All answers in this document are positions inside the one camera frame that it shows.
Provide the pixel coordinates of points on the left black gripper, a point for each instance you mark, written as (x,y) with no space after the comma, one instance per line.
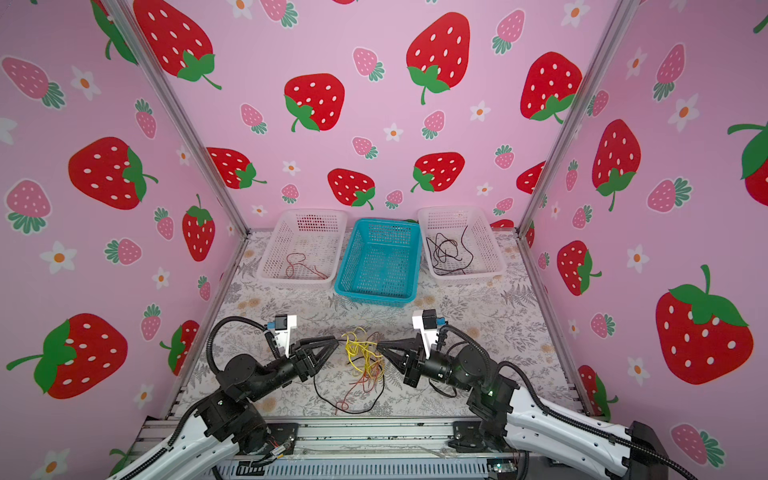
(304,360)

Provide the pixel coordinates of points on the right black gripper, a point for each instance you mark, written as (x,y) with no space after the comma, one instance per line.
(415,368)

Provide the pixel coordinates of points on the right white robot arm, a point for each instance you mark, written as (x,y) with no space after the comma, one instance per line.
(512,414)

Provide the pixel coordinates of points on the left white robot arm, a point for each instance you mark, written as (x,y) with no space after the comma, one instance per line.
(226,422)

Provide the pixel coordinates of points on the teal plastic basket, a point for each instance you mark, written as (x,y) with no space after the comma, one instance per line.
(381,263)

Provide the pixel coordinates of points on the left white plastic basket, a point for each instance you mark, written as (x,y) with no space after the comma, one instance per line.
(304,249)

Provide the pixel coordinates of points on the white plastic basket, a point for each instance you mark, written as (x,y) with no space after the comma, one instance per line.
(459,245)
(304,249)

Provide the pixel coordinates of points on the right white plastic basket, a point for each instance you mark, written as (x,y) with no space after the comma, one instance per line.
(459,245)

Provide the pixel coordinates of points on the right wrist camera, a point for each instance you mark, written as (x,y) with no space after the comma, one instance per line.
(428,323)

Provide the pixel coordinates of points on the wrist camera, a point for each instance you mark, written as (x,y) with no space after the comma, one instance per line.
(278,334)
(428,323)

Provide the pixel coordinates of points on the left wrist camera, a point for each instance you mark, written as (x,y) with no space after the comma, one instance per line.
(278,334)

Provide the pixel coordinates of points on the aluminium front rail frame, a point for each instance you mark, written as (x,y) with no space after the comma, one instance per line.
(363,448)

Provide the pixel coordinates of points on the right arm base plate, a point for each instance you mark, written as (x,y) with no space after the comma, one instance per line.
(469,436)

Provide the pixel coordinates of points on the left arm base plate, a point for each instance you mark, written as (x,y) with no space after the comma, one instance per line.
(273,441)

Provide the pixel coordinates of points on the left corner aluminium post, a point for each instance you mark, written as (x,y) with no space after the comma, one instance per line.
(127,25)

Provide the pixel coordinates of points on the corner aluminium post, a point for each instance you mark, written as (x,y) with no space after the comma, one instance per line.
(127,25)
(606,48)

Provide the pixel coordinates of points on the right corner aluminium post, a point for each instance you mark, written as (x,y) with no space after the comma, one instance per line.
(606,48)

